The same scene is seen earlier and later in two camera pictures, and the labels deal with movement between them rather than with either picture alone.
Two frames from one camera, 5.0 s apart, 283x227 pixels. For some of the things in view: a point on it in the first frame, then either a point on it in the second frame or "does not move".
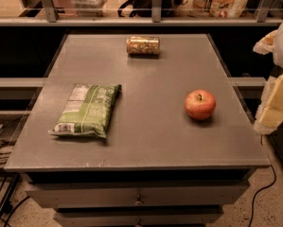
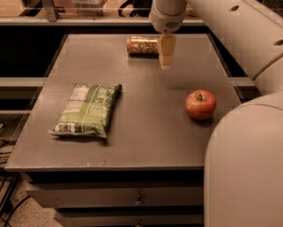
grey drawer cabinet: [158, 165] does not move
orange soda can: [143, 45] does not move
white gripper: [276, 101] to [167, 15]
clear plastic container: [86, 1] does not move
